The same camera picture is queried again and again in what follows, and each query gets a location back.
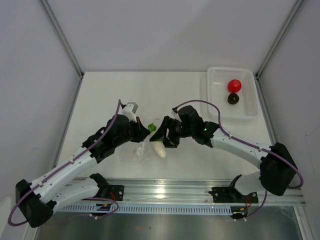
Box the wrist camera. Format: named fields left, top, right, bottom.
left=121, top=102, right=139, bottom=122
left=171, top=107, right=180, bottom=121

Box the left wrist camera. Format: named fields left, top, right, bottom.
left=121, top=102, right=139, bottom=122

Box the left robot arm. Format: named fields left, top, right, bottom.
left=14, top=114, right=150, bottom=228

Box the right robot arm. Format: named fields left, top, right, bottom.
left=150, top=105, right=297, bottom=202

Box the black round food item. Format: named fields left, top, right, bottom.
left=227, top=92, right=240, bottom=105

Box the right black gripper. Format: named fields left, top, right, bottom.
left=150, top=116, right=195, bottom=149

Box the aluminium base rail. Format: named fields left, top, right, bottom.
left=106, top=178, right=306, bottom=207

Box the aluminium frame post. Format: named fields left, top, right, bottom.
left=38, top=0, right=85, bottom=79
left=254, top=0, right=311, bottom=79

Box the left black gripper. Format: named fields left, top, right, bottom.
left=114, top=116, right=151, bottom=147

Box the black mounting plate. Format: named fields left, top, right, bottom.
left=208, top=186, right=259, bottom=204
left=98, top=185, right=125, bottom=202

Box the white daikon radish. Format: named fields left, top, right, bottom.
left=147, top=123, right=167, bottom=159

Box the right aluminium frame post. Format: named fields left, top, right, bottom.
left=254, top=0, right=311, bottom=79

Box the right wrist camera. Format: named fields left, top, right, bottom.
left=171, top=107, right=180, bottom=121

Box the white slotted cable duct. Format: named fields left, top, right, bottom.
left=59, top=202, right=233, bottom=216

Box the left aluminium frame post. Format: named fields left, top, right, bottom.
left=38, top=0, right=85, bottom=79

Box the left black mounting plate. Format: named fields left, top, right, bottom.
left=98, top=185, right=125, bottom=202

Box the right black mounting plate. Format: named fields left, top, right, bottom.
left=208, top=186, right=259, bottom=204

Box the clear zip top bag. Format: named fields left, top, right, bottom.
left=119, top=117, right=168, bottom=165

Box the red tomato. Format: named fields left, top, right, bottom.
left=227, top=79, right=242, bottom=93

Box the white plastic basket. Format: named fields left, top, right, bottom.
left=207, top=67, right=260, bottom=121

